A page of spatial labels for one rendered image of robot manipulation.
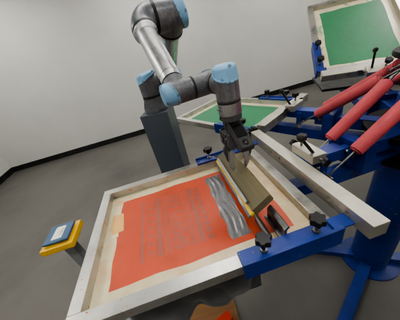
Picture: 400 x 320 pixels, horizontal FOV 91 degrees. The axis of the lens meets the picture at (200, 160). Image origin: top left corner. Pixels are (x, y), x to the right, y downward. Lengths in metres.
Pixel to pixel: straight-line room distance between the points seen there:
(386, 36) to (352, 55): 0.25
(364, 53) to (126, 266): 1.91
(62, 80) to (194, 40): 2.60
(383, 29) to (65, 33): 4.27
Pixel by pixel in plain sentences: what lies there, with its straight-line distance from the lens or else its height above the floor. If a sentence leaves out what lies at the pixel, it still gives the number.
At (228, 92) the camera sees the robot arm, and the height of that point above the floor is 1.38.
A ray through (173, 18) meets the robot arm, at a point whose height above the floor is 1.61.
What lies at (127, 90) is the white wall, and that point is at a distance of 4.46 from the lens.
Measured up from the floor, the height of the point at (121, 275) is 0.96.
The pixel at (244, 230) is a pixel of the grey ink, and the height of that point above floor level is 0.96.
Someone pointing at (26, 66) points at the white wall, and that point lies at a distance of 4.85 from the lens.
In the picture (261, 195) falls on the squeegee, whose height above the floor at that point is 1.08.
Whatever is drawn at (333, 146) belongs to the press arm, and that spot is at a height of 1.04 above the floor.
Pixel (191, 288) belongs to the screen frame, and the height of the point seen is 0.98.
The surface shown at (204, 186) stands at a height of 0.96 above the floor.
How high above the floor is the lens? 1.52
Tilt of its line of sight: 31 degrees down
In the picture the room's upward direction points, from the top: 14 degrees counter-clockwise
